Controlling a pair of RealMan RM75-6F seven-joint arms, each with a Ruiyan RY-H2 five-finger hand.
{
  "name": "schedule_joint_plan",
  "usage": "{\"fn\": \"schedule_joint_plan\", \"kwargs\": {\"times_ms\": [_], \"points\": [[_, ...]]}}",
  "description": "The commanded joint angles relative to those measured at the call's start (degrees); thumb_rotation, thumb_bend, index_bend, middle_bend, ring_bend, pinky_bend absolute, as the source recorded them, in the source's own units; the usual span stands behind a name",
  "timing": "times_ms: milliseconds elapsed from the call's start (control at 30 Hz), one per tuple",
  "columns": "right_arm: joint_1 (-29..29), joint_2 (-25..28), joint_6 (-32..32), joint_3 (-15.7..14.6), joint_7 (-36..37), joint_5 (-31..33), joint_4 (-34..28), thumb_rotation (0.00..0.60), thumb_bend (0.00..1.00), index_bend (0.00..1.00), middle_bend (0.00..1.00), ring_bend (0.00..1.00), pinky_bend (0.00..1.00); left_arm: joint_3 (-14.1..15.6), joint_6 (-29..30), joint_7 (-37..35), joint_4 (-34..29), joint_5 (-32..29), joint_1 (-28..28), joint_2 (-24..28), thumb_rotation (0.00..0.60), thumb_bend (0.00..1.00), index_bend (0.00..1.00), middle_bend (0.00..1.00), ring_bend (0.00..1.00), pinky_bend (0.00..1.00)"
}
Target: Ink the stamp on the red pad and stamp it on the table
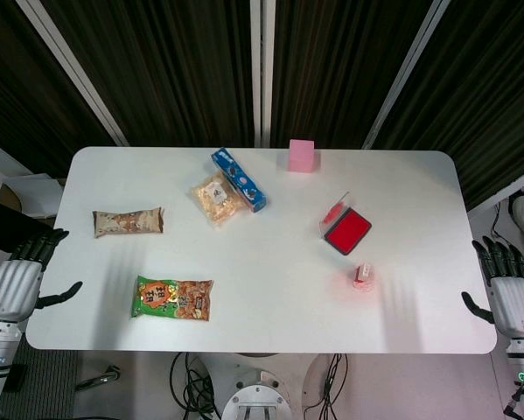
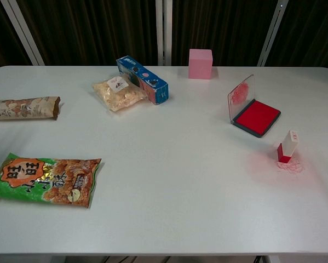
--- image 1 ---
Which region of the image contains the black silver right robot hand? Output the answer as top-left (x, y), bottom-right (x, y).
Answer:
top-left (460, 235), bottom-right (524, 339)

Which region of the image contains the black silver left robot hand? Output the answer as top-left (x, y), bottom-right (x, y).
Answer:
top-left (0, 227), bottom-right (84, 324)

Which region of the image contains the white red stamp block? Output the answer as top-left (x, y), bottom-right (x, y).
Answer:
top-left (353, 262), bottom-right (374, 292)

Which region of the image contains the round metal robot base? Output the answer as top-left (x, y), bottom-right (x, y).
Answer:
top-left (220, 368), bottom-right (305, 420)

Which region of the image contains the cardboard box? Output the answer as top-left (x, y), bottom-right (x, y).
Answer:
top-left (0, 173), bottom-right (66, 221)

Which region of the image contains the grey ribbed floor mat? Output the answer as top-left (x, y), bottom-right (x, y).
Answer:
top-left (0, 339), bottom-right (80, 410)

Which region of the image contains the brown snack wrapper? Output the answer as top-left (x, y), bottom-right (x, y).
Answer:
top-left (91, 206), bottom-right (165, 240)

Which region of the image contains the green orange snack bag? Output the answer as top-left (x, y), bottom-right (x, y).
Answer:
top-left (130, 274), bottom-right (215, 324)

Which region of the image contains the red ink pad case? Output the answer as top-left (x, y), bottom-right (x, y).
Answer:
top-left (318, 190), bottom-right (374, 257)

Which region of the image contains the dark brown curtain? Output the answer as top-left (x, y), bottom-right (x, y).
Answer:
top-left (269, 0), bottom-right (436, 150)
top-left (374, 0), bottom-right (524, 212)
top-left (0, 0), bottom-right (116, 179)
top-left (36, 0), bottom-right (262, 148)

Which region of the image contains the clear bag of snacks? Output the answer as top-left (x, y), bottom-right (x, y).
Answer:
top-left (188, 171), bottom-right (250, 228)

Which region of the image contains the blue cookie box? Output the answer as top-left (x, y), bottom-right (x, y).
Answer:
top-left (210, 147), bottom-right (269, 215)

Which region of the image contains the pink foam cube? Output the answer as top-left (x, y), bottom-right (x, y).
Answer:
top-left (287, 138), bottom-right (320, 173)

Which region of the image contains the white partition rail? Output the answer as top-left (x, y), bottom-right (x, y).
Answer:
top-left (465, 163), bottom-right (524, 213)

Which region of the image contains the metal handle tool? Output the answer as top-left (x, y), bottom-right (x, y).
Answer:
top-left (74, 364), bottom-right (123, 392)

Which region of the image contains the black cable bundle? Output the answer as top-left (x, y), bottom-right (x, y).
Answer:
top-left (169, 351), bottom-right (228, 420)

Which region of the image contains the white partition post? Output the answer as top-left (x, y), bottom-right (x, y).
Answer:
top-left (15, 0), bottom-right (130, 148)
top-left (248, 0), bottom-right (275, 149)
top-left (360, 0), bottom-right (454, 151)

